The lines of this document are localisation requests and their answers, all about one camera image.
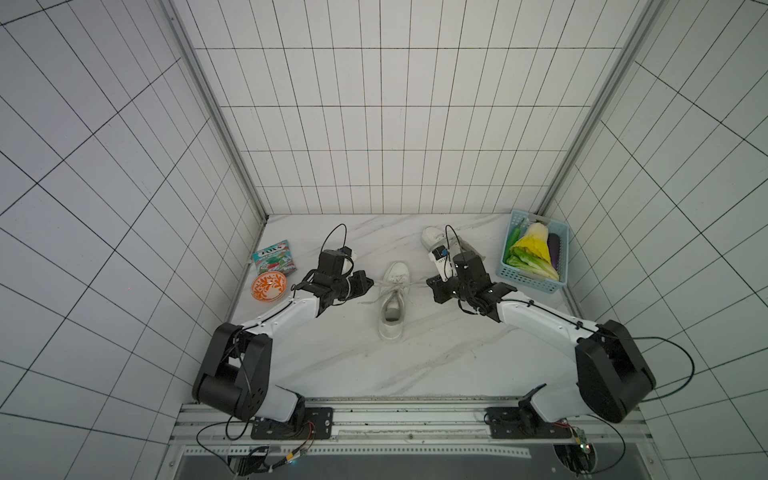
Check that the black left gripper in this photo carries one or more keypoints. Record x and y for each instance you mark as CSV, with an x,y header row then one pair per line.
x,y
360,280

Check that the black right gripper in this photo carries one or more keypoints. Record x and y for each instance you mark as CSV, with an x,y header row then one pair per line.
x,y
440,288

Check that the white sneaker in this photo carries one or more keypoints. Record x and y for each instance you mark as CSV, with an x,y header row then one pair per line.
x,y
434,238
392,301

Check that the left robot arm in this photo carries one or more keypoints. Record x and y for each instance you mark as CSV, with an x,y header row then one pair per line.
x,y
235,374

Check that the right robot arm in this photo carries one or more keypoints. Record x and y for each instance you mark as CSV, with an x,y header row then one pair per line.
x,y
612,377

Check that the light blue plastic basket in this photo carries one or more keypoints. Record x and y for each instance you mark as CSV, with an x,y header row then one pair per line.
x,y
528,279

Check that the green snack packet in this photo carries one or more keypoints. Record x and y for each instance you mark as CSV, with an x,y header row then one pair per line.
x,y
276,257

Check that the green lettuce toy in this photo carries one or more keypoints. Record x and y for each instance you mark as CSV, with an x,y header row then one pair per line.
x,y
523,260

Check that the green chili pepper toy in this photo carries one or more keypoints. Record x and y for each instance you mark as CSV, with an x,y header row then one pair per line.
x,y
515,234

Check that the orange patterned bowl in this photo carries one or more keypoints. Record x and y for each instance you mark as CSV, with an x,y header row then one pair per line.
x,y
269,286

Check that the purple eggplant toy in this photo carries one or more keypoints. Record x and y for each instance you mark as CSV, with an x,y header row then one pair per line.
x,y
554,248

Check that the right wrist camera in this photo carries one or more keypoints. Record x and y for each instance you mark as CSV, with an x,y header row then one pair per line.
x,y
443,261

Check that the aluminium mounting rail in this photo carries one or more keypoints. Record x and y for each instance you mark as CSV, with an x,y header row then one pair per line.
x,y
365,426

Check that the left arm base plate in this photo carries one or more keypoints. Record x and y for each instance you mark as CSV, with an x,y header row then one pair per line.
x,y
307,423

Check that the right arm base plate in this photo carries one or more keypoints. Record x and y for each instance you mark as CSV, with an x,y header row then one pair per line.
x,y
514,423

